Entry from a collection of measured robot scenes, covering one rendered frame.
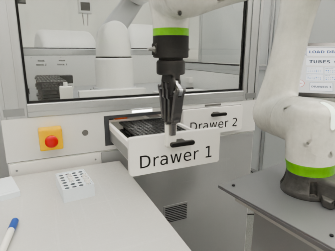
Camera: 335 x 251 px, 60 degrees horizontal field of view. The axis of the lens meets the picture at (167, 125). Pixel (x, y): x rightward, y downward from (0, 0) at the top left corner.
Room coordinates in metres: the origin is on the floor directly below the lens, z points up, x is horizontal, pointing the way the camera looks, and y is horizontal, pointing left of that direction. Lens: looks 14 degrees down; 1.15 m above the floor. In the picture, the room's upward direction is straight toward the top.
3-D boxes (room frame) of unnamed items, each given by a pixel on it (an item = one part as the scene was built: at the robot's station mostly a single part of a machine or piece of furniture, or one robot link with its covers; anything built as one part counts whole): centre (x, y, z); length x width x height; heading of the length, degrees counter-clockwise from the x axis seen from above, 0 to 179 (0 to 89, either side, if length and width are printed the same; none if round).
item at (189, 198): (1.53, 0.25, 0.40); 1.03 x 0.95 x 0.80; 114
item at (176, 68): (0.77, -0.01, 1.09); 0.08 x 0.07 x 0.09; 24
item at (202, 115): (1.20, -0.20, 0.87); 0.29 x 0.02 x 0.11; 114
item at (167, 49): (0.77, 0.00, 1.16); 0.12 x 0.09 x 0.06; 114
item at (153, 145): (0.81, -0.03, 0.87); 0.29 x 0.02 x 0.11; 114
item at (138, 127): (0.99, 0.06, 0.87); 0.22 x 0.18 x 0.06; 24
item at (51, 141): (0.89, 0.37, 0.88); 0.04 x 0.03 x 0.04; 114
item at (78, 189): (0.78, 0.27, 0.78); 0.12 x 0.08 x 0.04; 29
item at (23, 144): (1.53, 0.25, 0.87); 1.02 x 0.95 x 0.14; 114
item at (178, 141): (0.78, -0.04, 0.91); 0.07 x 0.04 x 0.01; 114
